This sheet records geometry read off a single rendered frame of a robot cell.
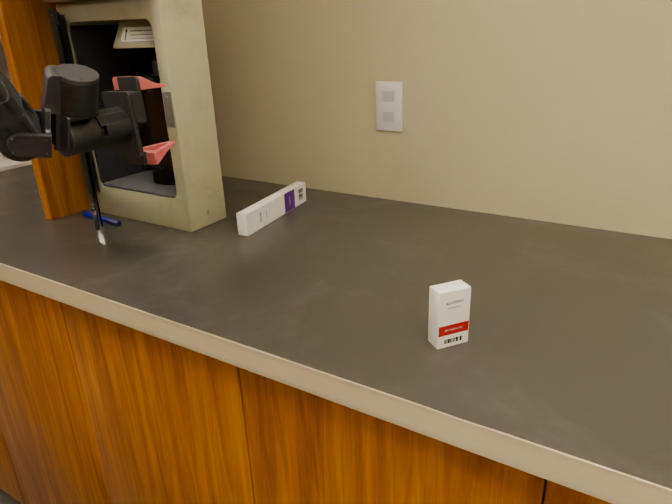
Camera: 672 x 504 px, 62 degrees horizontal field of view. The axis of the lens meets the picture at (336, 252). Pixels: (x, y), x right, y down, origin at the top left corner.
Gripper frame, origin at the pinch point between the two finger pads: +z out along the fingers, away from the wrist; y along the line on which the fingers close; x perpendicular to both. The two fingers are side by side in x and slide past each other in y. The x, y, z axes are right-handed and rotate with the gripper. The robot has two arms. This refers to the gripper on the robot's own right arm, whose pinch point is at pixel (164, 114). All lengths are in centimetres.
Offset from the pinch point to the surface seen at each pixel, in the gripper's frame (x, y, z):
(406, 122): -19, -11, 55
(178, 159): 11.7, -11.2, 11.0
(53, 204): 48, -22, 2
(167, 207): 17.8, -22.1, 10.6
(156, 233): 18.0, -26.8, 6.6
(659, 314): -77, -30, 18
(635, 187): -69, -22, 55
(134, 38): 21.2, 12.6, 13.7
